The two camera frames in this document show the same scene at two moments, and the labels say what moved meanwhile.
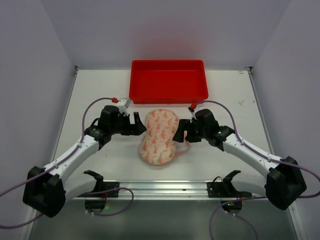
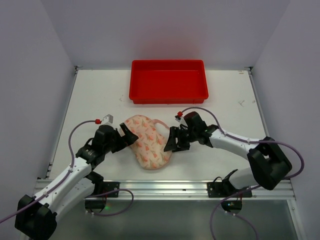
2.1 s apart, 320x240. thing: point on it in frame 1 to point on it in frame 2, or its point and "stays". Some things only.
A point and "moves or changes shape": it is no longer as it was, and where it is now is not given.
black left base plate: (108, 185) stays
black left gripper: (130, 125) to (122, 139)
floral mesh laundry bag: (157, 147) moves or changes shape
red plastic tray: (170, 81) stays
